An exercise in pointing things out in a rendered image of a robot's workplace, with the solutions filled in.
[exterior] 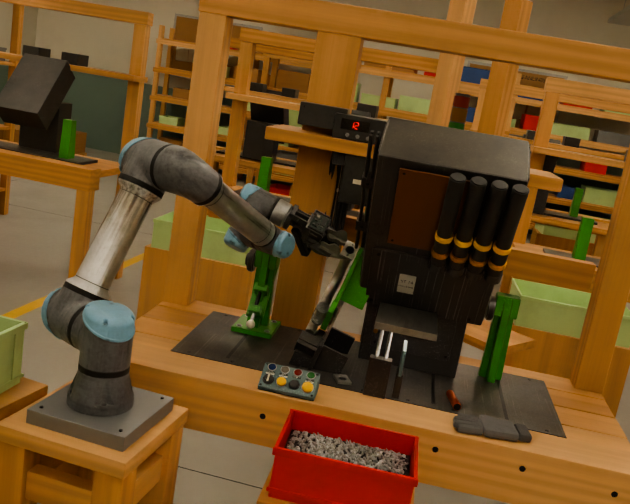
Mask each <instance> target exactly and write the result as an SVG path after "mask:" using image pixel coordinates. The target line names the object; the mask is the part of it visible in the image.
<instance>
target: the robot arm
mask: <svg viewBox="0 0 630 504"><path fill-rule="evenodd" d="M118 163H119V164H120V165H119V169H120V172H121V173H120V175H119V177H118V182H119V185H120V189H119V191H118V193H117V195H116V197H115V199H114V201H113V203H112V205H111V207H110V209H109V211H108V213H107V215H106V217H105V219H104V220H103V222H102V224H101V226H100V228H99V230H98V232H97V234H96V236H95V238H94V240H93V242H92V244H91V246H90V248H89V250H88V252H87V254H86V256H85V258H84V260H83V262H82V263H81V265H80V267H79V269H78V271H77V273H76V275H75V276H74V277H71V278H68V279H66V281H65V282H64V284H63V286H62V287H60V288H57V289H56V290H55V291H52V292H51V293H50V294H49V295H48V296H47V297H46V299H45V300H44V302H43V305H42V309H41V318H42V321H43V324H44V326H45V327H46V329H47V330H48V331H49V332H51V333H52V334H53V335H54V336H55V337H56V338H58V339H61V340H63V341H65V342H66V343H68V344H69V345H71V346H73V347H74V348H76V349H78V350H79V351H80V352H79V362H78V370H77V373H76V375H75V377H74V379H73V381H72V383H71V386H70V388H69V390H68V393H67V404H68V406H69V407H70V408H71V409H73V410H74V411H76V412H79V413H81V414H85V415H90V416H100V417H105V416H115V415H119V414H123V413H125V412H127V411H129V410H130V409H131V408H132V406H133V402H134V392H133V390H132V385H131V379H130V375H129V371H130V362H131V354H132V346H133V337H134V334H135V316H134V314H133V312H132V311H131V310H130V309H129V308H128V307H126V306H125V305H123V304H120V303H114V302H113V301H110V300H111V298H110V296H109V291H108V290H109V288H110V286H111V284H112V282H113V280H114V278H115V276H116V274H117V272H118V270H119V268H120V266H121V264H122V262H123V260H124V258H125V256H126V254H127V252H128V250H129V248H130V246H131V245H132V243H133V241H134V239H135V237H136V235H137V233H138V231H139V229H140V227H141V225H142V223H143V221H144V219H145V217H146V215H147V213H148V211H149V209H150V207H151V205H152V204H153V203H155V202H158V201H161V199H162V197H163V195H164V193H165V191H166V192H169V193H173V194H176V195H178V196H181V197H184V198H186V199H188V200H190V201H192V202H193V203H194V204H196V205H198V206H205V207H206V208H208V209H209V210H210V211H212V212H213V213H214V214H216V215H217V216H218V217H220V218H221V219H222V220H224V221H225V222H226V223H228V224H229V225H230V227H229V228H228V230H227V232H226V234H225V237H224V242H225V244H227V245H228V246H229V247H231V248H232V249H234V250H236V251H238V252H242V253H244V252H245V251H246V250H247V249H248V248H249V247H251V248H253V249H256V250H259V251H262V252H264V253H267V254H270V255H273V256H274V257H278V258H282V259H284V258H287V257H289V256H290V255H291V254H292V252H293V250H294V248H295V242H296V244H297V247H298V249H299V251H300V254H301V255H302V256H306V257H308V255H309V254H310V252H311V250H312V251H313V252H315V253H317V254H319V255H322V256H326V257H332V258H338V259H347V258H345V257H342V256H340V253H341V252H340V247H339V246H338V245H336V244H334V243H333V244H328V243H326V242H324V241H322V242H321V239H322V238H323V237H325V235H327V238H328V240H329V241H331V242H337V243H338V244H339V245H342V246H345V244H346V242H347V240H348V239H347V232H346V231H345V230H339V231H336V230H335V229H334V228H333V227H331V226H330V223H331V222H330V221H331V217H329V216H328V215H326V214H324V213H322V212H320V211H318V210H315V211H314V213H311V215H309V214H310V213H309V214H307V213H305V212H303V211H302V210H300V209H298V208H299V206H298V205H296V204H295V205H294V206H293V205H292V204H290V203H288V202H287V201H284V200H283V199H281V198H279V197H277V196H275V195H273V194H271V193H269V192H268V191H266V190H264V189H263V188H261V187H258V186H256V185H254V184H251V183H247V184H246V185H245V186H244V187H243V188H242V190H241V192H240V194H239V195H238V194H237V193H235V192H234V191H233V190H232V189H231V188H229V187H228V186H227V185H226V184H225V183H223V179H222V176H221V175H220V174H219V173H218V172H217V171H216V170H214V169H213V168H212V167H211V166H210V165H208V164H207V163H206V162H205V161H204V160H202V159H201V158H200V157H199V156H197V155H196V154H195V153H193V152H192V151H190V150H189V149H187V148H185V147H183V146H179V145H175V144H171V143H167V142H164V141H161V140H159V139H156V138H148V137H139V138H135V139H133V140H131V141H130V142H128V143H127V144H126V145H125V146H124V148H123V149H122V151H121V153H120V155H119V160H118ZM274 224H275V225H277V226H279V227H282V226H283V227H282V228H284V229H286V230H287V228H288V227H289V225H291V226H292V227H293V228H292V229H291V232H292V234H291V233H288V232H287V231H283V230H281V229H279V228H278V227H276V226H275V225H274Z"/></svg>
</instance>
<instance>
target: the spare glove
mask: <svg viewBox="0 0 630 504"><path fill-rule="evenodd" d="M453 427H455V428H457V431H458V432H460V433H467V434H475V435H482V434H483V435H484V436H485V437H489V438H495V439H501V440H507V441H513V442H517V441H518V440H519V441H521V442H527V443H530V442H531V440H532V435H531V434H530V432H529V430H528V428H527V427H526V426H525V425H523V424H517V423H516V424H513V423H512V422H511V421H506V420H500V419H496V418H493V417H490V416H487V415H484V414H481V415H480V416H479V417H477V416H473V415H468V414H463V413H458V415H457V416H454V418H453Z"/></svg>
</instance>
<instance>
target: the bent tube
mask: <svg viewBox="0 0 630 504"><path fill-rule="evenodd" d="M352 245H353V246H352ZM358 248H359V245H358ZM358 248H357V249H355V243H353V242H351V241H349V240H347V242H346V244H345V246H344V248H343V250H342V251H341V253H340V256H342V257H345V258H347V259H340V261H339V264H338V266H337V268H336V270H335V272H334V274H333V276H332V278H331V280H330V282H329V284H328V286H327V288H326V290H325V292H324V294H323V296H322V298H321V300H320V302H326V303H327V304H328V305H329V304H330V303H331V301H332V299H333V297H334V295H335V293H336V290H337V288H338V286H339V284H340V282H341V280H342V278H343V276H344V274H345V272H346V270H347V268H348V266H349V263H350V261H352V260H353V258H354V256H355V254H356V252H357V250H358ZM346 255H347V256H346ZM318 326H319V325H315V324H313V323H312V321H311V320H310V322H309V323H308V325H307V327H306V329H305V331H306V332H308V333H310V334H312V335H314V334H315V332H316V330H317V328H318Z"/></svg>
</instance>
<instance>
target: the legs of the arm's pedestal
mask: <svg viewBox="0 0 630 504"><path fill-rule="evenodd" d="M183 427H184V425H183V426H182V427H181V428H180V429H179V430H178V431H177V432H175V433H174V434H173V435H172V436H171V437H170V438H169V439H168V440H167V441H166V442H164V443H163V444H162V445H161V446H160V447H159V448H158V449H157V450H156V451H155V452H153V453H152V454H151V455H150V456H149V457H148V458H147V459H146V460H145V461H144V462H142V463H141V464H140V465H139V466H138V467H137V468H136V469H135V470H134V471H133V472H131V473H130V474H129V475H128V476H127V477H126V478H125V479H123V480H122V479H119V478H116V477H113V476H109V475H106V474H103V473H100V472H97V471H94V476H93V481H91V480H90V479H91V470H90V469H87V468H84V467H81V466H77V465H74V464H71V463H68V462H65V461H62V460H58V459H55V458H52V457H49V456H46V455H42V454H39V453H36V452H33V451H30V450H26V449H23V448H20V447H17V446H14V445H11V444H7V443H4V442H1V441H0V504H37V502H38V503H41V504H173V498H174V491H175V484H176V477H177V470H178V463H179V455H180V448H181V441H182V434H183Z"/></svg>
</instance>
